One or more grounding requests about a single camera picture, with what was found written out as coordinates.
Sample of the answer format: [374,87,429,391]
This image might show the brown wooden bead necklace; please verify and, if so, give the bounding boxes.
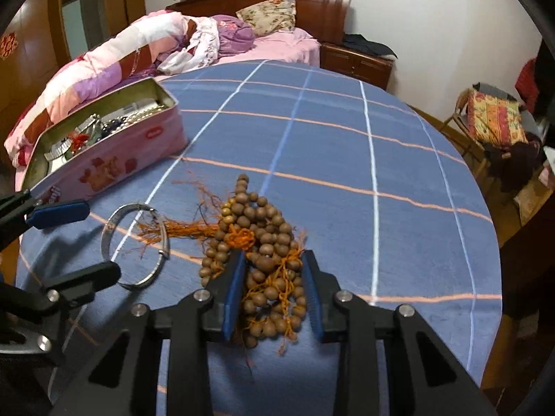
[135,173,309,356]

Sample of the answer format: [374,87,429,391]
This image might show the silver bangle bracelet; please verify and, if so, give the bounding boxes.
[100,202,171,292]

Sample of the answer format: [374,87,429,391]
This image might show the red tassel charm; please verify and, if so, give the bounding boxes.
[69,132,89,152]

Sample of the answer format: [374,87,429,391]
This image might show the silver metal watch band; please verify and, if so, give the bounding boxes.
[44,114,103,163]

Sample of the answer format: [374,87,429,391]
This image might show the pink rectangular tin box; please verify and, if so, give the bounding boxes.
[22,78,186,203]

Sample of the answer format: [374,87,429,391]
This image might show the blue plaid tablecloth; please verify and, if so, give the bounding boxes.
[17,61,502,415]

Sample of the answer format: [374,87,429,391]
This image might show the red double happiness sticker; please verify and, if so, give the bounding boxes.
[0,32,19,60]

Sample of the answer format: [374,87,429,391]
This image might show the pink patchwork quilt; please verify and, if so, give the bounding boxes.
[3,8,221,168]

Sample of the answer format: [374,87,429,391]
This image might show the bed with pink sheet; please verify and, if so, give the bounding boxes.
[3,25,322,192]

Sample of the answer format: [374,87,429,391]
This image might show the brown wooden wardrobe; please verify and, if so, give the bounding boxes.
[1,0,146,139]

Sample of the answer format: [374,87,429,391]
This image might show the rattan chair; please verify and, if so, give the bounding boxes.
[440,83,543,192]

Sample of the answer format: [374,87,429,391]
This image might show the colourful chair cushion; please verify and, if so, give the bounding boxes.
[467,88,528,148]

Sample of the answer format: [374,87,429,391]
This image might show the wooden nightstand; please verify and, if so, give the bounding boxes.
[320,43,393,90]

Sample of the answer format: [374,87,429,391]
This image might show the purple garment on bed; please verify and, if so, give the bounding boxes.
[213,14,256,57]

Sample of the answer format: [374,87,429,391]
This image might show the dark clothes on nightstand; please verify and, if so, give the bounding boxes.
[342,34,398,60]

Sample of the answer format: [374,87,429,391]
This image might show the hanging coats on rack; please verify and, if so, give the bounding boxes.
[514,41,554,123]

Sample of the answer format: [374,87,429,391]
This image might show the floral pillow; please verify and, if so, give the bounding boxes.
[236,0,296,38]

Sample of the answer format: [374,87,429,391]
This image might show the wooden headboard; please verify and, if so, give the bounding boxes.
[165,0,353,45]

